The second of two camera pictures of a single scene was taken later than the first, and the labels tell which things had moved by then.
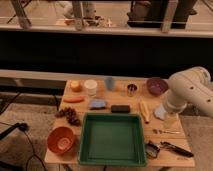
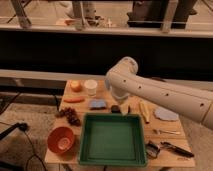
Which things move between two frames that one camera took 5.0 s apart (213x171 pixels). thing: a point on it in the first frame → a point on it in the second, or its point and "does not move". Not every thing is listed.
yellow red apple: x=76 y=86 does not move
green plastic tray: x=112 y=139 does not move
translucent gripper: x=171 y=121 → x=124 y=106
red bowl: x=60 y=140 does not move
